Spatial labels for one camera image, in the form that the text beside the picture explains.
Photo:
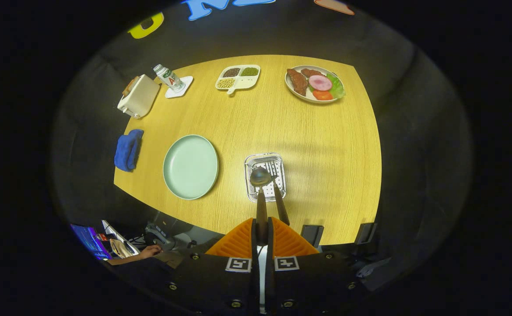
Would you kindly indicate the white square coaster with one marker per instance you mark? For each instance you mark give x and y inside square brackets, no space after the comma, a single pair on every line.
[188,83]

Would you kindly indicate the blue folded cloth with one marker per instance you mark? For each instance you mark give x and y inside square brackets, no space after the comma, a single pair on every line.
[128,149]

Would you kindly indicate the red tomato slice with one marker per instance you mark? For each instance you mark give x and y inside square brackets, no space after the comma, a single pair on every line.
[322,95]

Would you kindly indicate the white bottle with green label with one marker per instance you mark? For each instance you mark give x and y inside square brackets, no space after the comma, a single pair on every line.
[170,79]

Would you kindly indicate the white divided dish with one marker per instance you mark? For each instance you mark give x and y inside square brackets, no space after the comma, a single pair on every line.
[246,83]

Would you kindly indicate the lit blue screen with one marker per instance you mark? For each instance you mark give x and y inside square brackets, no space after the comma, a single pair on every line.
[91,241]

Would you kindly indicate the pale green round plate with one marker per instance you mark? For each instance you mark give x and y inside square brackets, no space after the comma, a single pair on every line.
[190,166]

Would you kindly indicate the brown meat piece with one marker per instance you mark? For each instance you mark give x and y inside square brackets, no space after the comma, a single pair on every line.
[297,81]

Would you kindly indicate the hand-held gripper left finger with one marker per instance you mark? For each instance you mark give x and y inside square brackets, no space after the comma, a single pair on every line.
[254,245]

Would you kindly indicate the pink ham slice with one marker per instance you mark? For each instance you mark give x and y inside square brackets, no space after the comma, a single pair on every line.
[320,83]

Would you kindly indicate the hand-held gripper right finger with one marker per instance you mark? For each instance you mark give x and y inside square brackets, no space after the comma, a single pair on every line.
[270,245]

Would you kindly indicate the brown toast slice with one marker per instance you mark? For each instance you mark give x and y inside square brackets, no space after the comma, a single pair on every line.
[130,86]

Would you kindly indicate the pile of green beans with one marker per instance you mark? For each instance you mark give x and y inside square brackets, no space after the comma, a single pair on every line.
[250,71]

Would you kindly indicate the green lettuce leaf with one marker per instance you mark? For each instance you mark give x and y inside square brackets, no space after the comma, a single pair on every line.
[337,85]

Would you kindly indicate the pile of dark beans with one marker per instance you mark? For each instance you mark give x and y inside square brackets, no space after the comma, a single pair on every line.
[232,72]

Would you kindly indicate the dark office chair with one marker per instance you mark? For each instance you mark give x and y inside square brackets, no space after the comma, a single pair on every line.
[159,232]

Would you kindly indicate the pile of yellow beans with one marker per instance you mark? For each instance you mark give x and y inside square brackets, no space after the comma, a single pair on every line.
[225,83]

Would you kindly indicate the white oval food plate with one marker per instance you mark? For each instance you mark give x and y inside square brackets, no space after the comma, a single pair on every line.
[308,100]

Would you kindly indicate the white toaster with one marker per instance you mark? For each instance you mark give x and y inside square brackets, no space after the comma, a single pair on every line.
[142,96]

